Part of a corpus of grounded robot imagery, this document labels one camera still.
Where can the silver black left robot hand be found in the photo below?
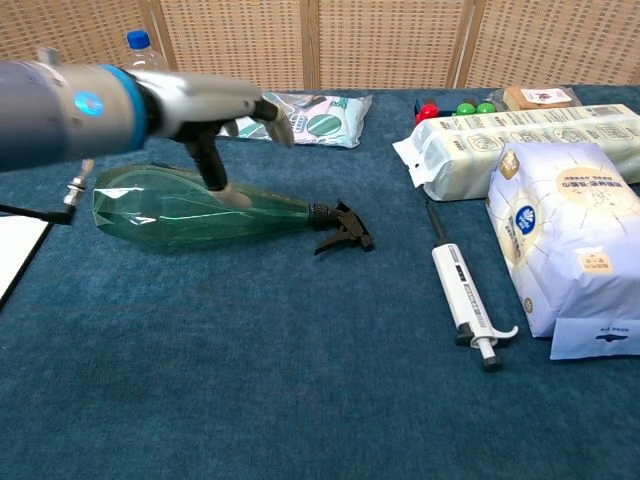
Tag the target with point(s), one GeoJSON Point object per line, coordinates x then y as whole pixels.
{"type": "Point", "coordinates": [200, 102]}

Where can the green transparent spray bottle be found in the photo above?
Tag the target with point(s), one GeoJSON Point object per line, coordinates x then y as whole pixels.
{"type": "Point", "coordinates": [170, 215]}

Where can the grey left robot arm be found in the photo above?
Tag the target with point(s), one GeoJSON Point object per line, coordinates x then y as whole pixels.
{"type": "Point", "coordinates": [45, 120]}

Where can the cola bottle with blue cap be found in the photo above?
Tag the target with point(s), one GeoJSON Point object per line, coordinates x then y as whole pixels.
{"type": "Point", "coordinates": [145, 55]}

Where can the white green wipes package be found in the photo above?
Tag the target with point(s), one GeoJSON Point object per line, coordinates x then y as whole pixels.
{"type": "Point", "coordinates": [330, 120]}

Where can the wicker folding screen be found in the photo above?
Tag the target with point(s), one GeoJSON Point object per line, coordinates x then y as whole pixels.
{"type": "Point", "coordinates": [380, 45]}

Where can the red toy knob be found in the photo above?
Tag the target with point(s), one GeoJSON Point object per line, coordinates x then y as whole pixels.
{"type": "Point", "coordinates": [427, 112]}

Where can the white board with black edge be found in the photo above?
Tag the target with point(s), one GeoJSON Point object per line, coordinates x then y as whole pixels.
{"type": "Point", "coordinates": [17, 250]}

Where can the green toy knob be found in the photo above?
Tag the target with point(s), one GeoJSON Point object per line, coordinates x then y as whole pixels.
{"type": "Point", "coordinates": [467, 108]}
{"type": "Point", "coordinates": [485, 108]}

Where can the blue tablecloth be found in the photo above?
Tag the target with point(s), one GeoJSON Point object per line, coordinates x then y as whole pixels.
{"type": "Point", "coordinates": [280, 360]}

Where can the long pale green tissue pack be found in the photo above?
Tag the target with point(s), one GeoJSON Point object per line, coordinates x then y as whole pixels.
{"type": "Point", "coordinates": [470, 150]}

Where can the white pipette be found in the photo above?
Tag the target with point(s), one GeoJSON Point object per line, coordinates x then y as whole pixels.
{"type": "Point", "coordinates": [462, 285]}

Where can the bread in clear wrapper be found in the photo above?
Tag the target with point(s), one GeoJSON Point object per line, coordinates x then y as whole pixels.
{"type": "Point", "coordinates": [537, 97]}

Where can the white lavender paper towel pack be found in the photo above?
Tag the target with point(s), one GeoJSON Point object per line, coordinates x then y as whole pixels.
{"type": "Point", "coordinates": [570, 235]}

